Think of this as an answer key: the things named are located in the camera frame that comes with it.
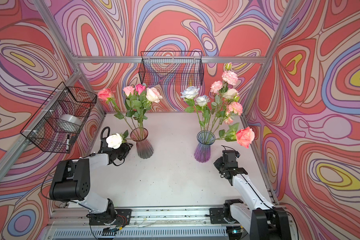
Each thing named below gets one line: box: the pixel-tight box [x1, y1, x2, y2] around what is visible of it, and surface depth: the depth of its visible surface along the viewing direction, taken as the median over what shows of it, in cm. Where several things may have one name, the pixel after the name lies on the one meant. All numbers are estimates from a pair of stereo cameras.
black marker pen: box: [66, 134, 70, 152], surface depth 73 cm
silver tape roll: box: [60, 114, 83, 126], surface depth 75 cm
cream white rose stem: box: [180, 86, 203, 133], surface depth 70 cm
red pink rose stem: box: [98, 88, 134, 131], surface depth 75 cm
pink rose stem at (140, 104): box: [134, 83, 148, 141], surface depth 73 cm
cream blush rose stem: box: [140, 87, 163, 140], surface depth 70 cm
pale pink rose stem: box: [123, 86, 140, 141], surface depth 74 cm
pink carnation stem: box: [210, 62, 239, 121], surface depth 69 cm
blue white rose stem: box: [196, 95, 210, 144], surface depth 76 cm
